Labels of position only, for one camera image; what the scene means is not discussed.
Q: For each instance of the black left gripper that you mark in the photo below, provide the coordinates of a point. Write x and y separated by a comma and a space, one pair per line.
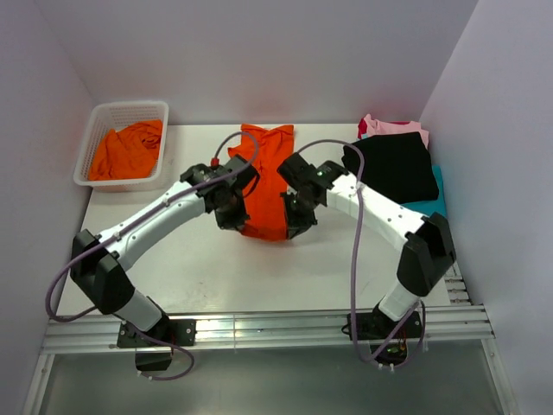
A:
237, 220

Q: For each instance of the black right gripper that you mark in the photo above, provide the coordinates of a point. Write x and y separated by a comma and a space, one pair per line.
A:
295, 225

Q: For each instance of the orange t-shirt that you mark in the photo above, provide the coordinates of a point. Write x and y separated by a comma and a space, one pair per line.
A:
263, 200
131, 153

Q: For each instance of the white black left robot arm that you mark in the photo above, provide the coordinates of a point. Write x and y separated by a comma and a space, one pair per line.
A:
101, 261

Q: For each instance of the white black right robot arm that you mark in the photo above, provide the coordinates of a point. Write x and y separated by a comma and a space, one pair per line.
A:
425, 243

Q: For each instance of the black folded t-shirt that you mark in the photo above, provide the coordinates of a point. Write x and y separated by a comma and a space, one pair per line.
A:
397, 166

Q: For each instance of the pink folded t-shirt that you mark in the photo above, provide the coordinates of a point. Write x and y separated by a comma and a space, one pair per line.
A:
369, 126

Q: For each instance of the orange t-shirt in basket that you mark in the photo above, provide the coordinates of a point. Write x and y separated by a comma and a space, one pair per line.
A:
131, 153

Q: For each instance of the teal folded t-shirt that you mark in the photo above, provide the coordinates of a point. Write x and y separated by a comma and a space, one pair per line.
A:
436, 206

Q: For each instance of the white plastic laundry basket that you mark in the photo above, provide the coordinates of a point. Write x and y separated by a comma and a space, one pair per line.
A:
117, 116

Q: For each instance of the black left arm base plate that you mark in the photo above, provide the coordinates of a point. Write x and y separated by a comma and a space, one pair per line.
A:
181, 332

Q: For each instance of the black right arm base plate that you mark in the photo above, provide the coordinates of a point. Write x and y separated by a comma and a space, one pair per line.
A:
367, 326

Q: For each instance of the aluminium table frame rail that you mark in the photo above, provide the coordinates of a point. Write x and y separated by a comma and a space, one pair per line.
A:
460, 320

